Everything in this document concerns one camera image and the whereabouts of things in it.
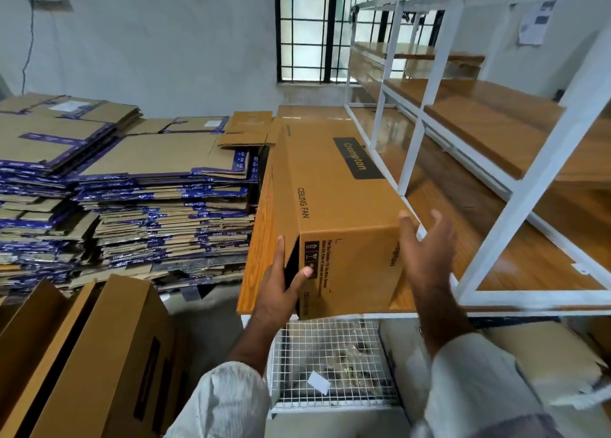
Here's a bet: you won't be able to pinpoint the white paper tag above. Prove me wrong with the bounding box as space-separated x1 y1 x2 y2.
306 371 332 396

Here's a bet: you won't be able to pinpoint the person's left forearm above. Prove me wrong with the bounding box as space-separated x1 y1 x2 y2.
227 313 288 375

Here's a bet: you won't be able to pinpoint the black framed window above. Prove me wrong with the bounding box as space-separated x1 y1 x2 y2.
275 0 450 83

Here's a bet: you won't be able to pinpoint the person's left hand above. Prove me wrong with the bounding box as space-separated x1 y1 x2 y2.
250 234 314 334

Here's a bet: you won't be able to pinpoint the white wall device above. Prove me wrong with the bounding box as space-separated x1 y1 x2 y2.
519 0 558 47

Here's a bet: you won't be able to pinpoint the thin wall cable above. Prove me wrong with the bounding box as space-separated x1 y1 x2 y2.
19 0 36 95

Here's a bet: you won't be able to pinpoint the white wire mesh cage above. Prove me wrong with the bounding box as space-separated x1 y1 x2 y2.
267 316 402 413

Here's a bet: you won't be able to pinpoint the assembled boxes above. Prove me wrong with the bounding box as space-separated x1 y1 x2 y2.
0 275 178 438

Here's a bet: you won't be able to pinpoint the person's light grey shirt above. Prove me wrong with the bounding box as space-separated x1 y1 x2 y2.
162 332 565 438

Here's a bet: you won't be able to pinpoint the person's right hand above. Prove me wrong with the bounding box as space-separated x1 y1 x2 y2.
396 208 458 301

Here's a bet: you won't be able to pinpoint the wooden table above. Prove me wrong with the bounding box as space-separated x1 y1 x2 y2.
237 103 611 415

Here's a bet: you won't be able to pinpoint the white metal shelf rack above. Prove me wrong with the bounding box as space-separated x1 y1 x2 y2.
344 0 611 310

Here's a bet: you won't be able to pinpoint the person's right forearm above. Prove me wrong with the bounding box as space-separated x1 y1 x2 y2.
412 285 479 358

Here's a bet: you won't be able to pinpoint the crumpled tape scraps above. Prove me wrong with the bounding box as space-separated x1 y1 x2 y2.
305 342 383 381

